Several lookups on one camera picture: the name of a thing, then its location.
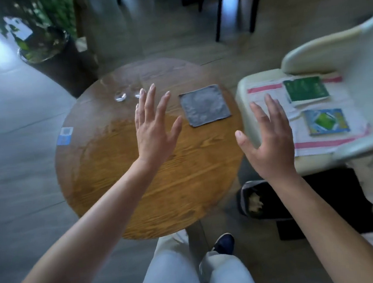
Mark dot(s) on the small clear glass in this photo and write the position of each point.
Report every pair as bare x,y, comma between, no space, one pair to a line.
137,95
120,96

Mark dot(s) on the light grey trousers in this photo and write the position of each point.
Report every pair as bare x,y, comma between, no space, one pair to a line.
172,272

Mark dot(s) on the black plant pot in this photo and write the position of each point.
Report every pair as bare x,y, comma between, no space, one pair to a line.
64,69

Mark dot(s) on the dark blue shoe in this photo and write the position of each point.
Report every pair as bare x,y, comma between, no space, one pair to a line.
224,243

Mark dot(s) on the person's right forearm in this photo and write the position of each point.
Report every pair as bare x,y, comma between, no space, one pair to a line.
326,231

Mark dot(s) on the person's right middle finger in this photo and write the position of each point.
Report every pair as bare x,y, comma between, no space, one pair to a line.
271,110

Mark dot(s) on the black floor mat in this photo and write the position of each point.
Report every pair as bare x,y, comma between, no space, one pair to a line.
340,197

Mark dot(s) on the blue sticker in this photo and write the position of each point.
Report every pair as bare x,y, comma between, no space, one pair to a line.
65,135

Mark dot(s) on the person's left middle finger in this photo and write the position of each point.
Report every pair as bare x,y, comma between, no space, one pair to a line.
150,100

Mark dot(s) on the person's right hand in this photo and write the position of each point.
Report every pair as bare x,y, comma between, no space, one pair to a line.
273,151

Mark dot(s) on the person's right thumb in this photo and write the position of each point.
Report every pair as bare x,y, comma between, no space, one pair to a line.
245,142

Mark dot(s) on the grey cleaning cloth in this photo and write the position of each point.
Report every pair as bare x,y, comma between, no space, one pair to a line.
204,105

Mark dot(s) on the black trash bin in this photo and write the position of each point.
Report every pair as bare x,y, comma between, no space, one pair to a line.
264,201

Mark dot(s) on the round wooden table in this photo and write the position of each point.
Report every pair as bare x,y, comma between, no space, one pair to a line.
117,172

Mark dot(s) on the white red-striped towel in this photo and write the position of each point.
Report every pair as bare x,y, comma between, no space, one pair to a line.
305,148

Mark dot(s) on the person's left little finger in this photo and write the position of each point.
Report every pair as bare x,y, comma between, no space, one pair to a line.
136,116

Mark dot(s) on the person's left forearm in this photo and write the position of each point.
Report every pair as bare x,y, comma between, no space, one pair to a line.
93,227

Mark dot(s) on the person's left hand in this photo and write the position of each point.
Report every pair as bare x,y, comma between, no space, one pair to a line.
153,139

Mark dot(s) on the green leafy plant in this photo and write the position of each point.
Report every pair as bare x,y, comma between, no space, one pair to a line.
52,14

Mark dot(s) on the person's left thumb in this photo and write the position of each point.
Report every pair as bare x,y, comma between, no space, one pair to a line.
176,127

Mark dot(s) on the green booklet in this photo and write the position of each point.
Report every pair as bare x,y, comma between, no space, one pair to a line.
305,89

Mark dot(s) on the blue green packet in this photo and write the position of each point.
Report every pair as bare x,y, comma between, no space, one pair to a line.
326,121

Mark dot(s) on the white armchair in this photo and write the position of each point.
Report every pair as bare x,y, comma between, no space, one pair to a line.
363,63

